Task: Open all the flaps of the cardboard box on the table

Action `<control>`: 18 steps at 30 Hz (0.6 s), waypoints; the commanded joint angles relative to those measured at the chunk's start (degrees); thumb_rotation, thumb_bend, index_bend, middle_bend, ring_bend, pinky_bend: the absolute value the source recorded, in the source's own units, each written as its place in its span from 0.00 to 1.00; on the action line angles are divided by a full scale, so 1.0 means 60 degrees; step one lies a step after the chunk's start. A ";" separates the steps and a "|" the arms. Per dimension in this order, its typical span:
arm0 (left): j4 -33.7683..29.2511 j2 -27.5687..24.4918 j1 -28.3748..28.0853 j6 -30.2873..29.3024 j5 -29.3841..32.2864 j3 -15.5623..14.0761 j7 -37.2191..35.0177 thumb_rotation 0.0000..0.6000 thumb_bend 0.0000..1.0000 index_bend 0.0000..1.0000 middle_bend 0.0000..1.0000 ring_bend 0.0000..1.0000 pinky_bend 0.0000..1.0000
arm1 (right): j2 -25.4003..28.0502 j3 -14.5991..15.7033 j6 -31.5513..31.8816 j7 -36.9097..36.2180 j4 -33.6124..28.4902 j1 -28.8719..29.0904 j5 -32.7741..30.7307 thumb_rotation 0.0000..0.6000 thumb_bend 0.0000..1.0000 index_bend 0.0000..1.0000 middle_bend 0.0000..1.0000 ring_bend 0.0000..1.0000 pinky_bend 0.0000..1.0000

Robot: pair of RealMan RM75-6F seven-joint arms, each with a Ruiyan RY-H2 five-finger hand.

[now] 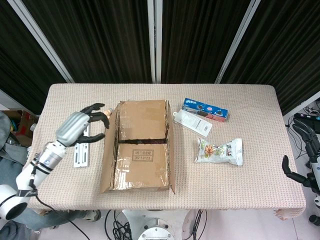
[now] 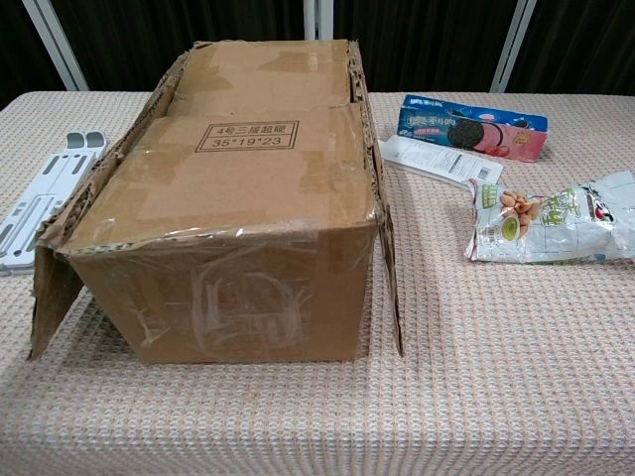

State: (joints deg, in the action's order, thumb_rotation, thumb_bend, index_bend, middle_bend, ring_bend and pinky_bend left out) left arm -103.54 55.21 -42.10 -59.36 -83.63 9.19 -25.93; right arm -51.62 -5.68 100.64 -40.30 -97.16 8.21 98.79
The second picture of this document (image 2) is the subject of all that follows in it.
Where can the brown cardboard box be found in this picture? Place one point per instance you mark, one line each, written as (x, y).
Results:
(238, 198)

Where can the white flat retail package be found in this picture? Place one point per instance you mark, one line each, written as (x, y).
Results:
(426, 158)

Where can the blue pink cookie box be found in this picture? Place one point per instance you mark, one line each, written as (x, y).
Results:
(471, 131)

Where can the beige waffle tablecloth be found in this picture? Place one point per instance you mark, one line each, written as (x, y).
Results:
(496, 372)

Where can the black curtain panel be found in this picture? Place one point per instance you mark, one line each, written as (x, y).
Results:
(585, 44)
(20, 44)
(421, 39)
(149, 35)

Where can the white peanut snack bag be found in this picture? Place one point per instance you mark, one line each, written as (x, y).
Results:
(546, 223)

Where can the white folding laptop stand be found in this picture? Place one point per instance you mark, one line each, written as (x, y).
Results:
(39, 193)

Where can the white partition frame post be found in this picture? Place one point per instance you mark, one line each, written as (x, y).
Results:
(59, 44)
(513, 44)
(317, 20)

